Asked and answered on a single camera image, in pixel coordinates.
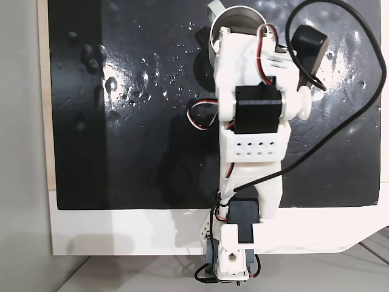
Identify black camera box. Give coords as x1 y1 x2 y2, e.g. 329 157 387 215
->
291 24 330 89

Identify light wooden board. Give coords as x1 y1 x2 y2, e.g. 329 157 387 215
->
36 0 58 193

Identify red white servo cable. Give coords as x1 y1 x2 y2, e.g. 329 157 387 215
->
186 98 220 131

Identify black glossy mat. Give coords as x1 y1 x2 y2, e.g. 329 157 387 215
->
47 0 382 211

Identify white base board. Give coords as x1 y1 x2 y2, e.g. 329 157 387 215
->
48 0 389 257

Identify pale cup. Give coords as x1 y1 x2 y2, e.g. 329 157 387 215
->
207 1 269 62

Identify black base cable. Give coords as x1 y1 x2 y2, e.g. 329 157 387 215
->
193 262 220 285

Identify black camera cable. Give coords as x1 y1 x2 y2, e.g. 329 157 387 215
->
233 0 388 194

